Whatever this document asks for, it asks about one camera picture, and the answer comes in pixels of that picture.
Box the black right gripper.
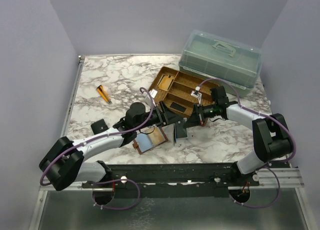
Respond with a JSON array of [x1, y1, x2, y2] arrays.
[[184, 103, 219, 128]]

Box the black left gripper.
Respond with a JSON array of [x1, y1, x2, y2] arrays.
[[135, 101, 184, 131]]

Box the grey card holder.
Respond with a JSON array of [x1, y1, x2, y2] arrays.
[[173, 120, 188, 146]]

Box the gold VIP card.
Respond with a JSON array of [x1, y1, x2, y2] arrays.
[[148, 128, 166, 146]]

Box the yellow cards in tray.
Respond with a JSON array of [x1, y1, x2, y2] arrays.
[[157, 75, 175, 91]]

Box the brown open card holder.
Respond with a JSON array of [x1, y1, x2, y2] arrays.
[[132, 126, 169, 154]]

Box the black card holder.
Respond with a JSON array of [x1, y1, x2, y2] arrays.
[[90, 119, 109, 135]]

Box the woven wicker divided tray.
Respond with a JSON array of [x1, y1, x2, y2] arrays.
[[149, 66, 203, 118]]

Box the clear green plastic toolbox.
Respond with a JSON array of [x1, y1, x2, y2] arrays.
[[178, 30, 262, 97]]

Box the orange utility knife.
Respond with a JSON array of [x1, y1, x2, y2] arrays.
[[96, 85, 112, 104]]

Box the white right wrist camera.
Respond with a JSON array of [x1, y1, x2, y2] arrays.
[[190, 87, 202, 105]]

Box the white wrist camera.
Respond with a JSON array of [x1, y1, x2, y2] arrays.
[[144, 89, 158, 106], [190, 87, 202, 105]]

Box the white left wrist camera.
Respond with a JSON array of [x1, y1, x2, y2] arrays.
[[144, 89, 158, 106]]

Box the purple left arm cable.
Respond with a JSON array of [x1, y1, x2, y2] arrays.
[[39, 87, 156, 211]]

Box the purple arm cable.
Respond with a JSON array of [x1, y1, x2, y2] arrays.
[[197, 77, 298, 208], [39, 87, 156, 211]]

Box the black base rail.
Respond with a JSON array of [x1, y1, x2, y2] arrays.
[[82, 162, 266, 199]]

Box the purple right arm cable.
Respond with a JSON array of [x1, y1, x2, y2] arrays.
[[197, 77, 298, 208]]

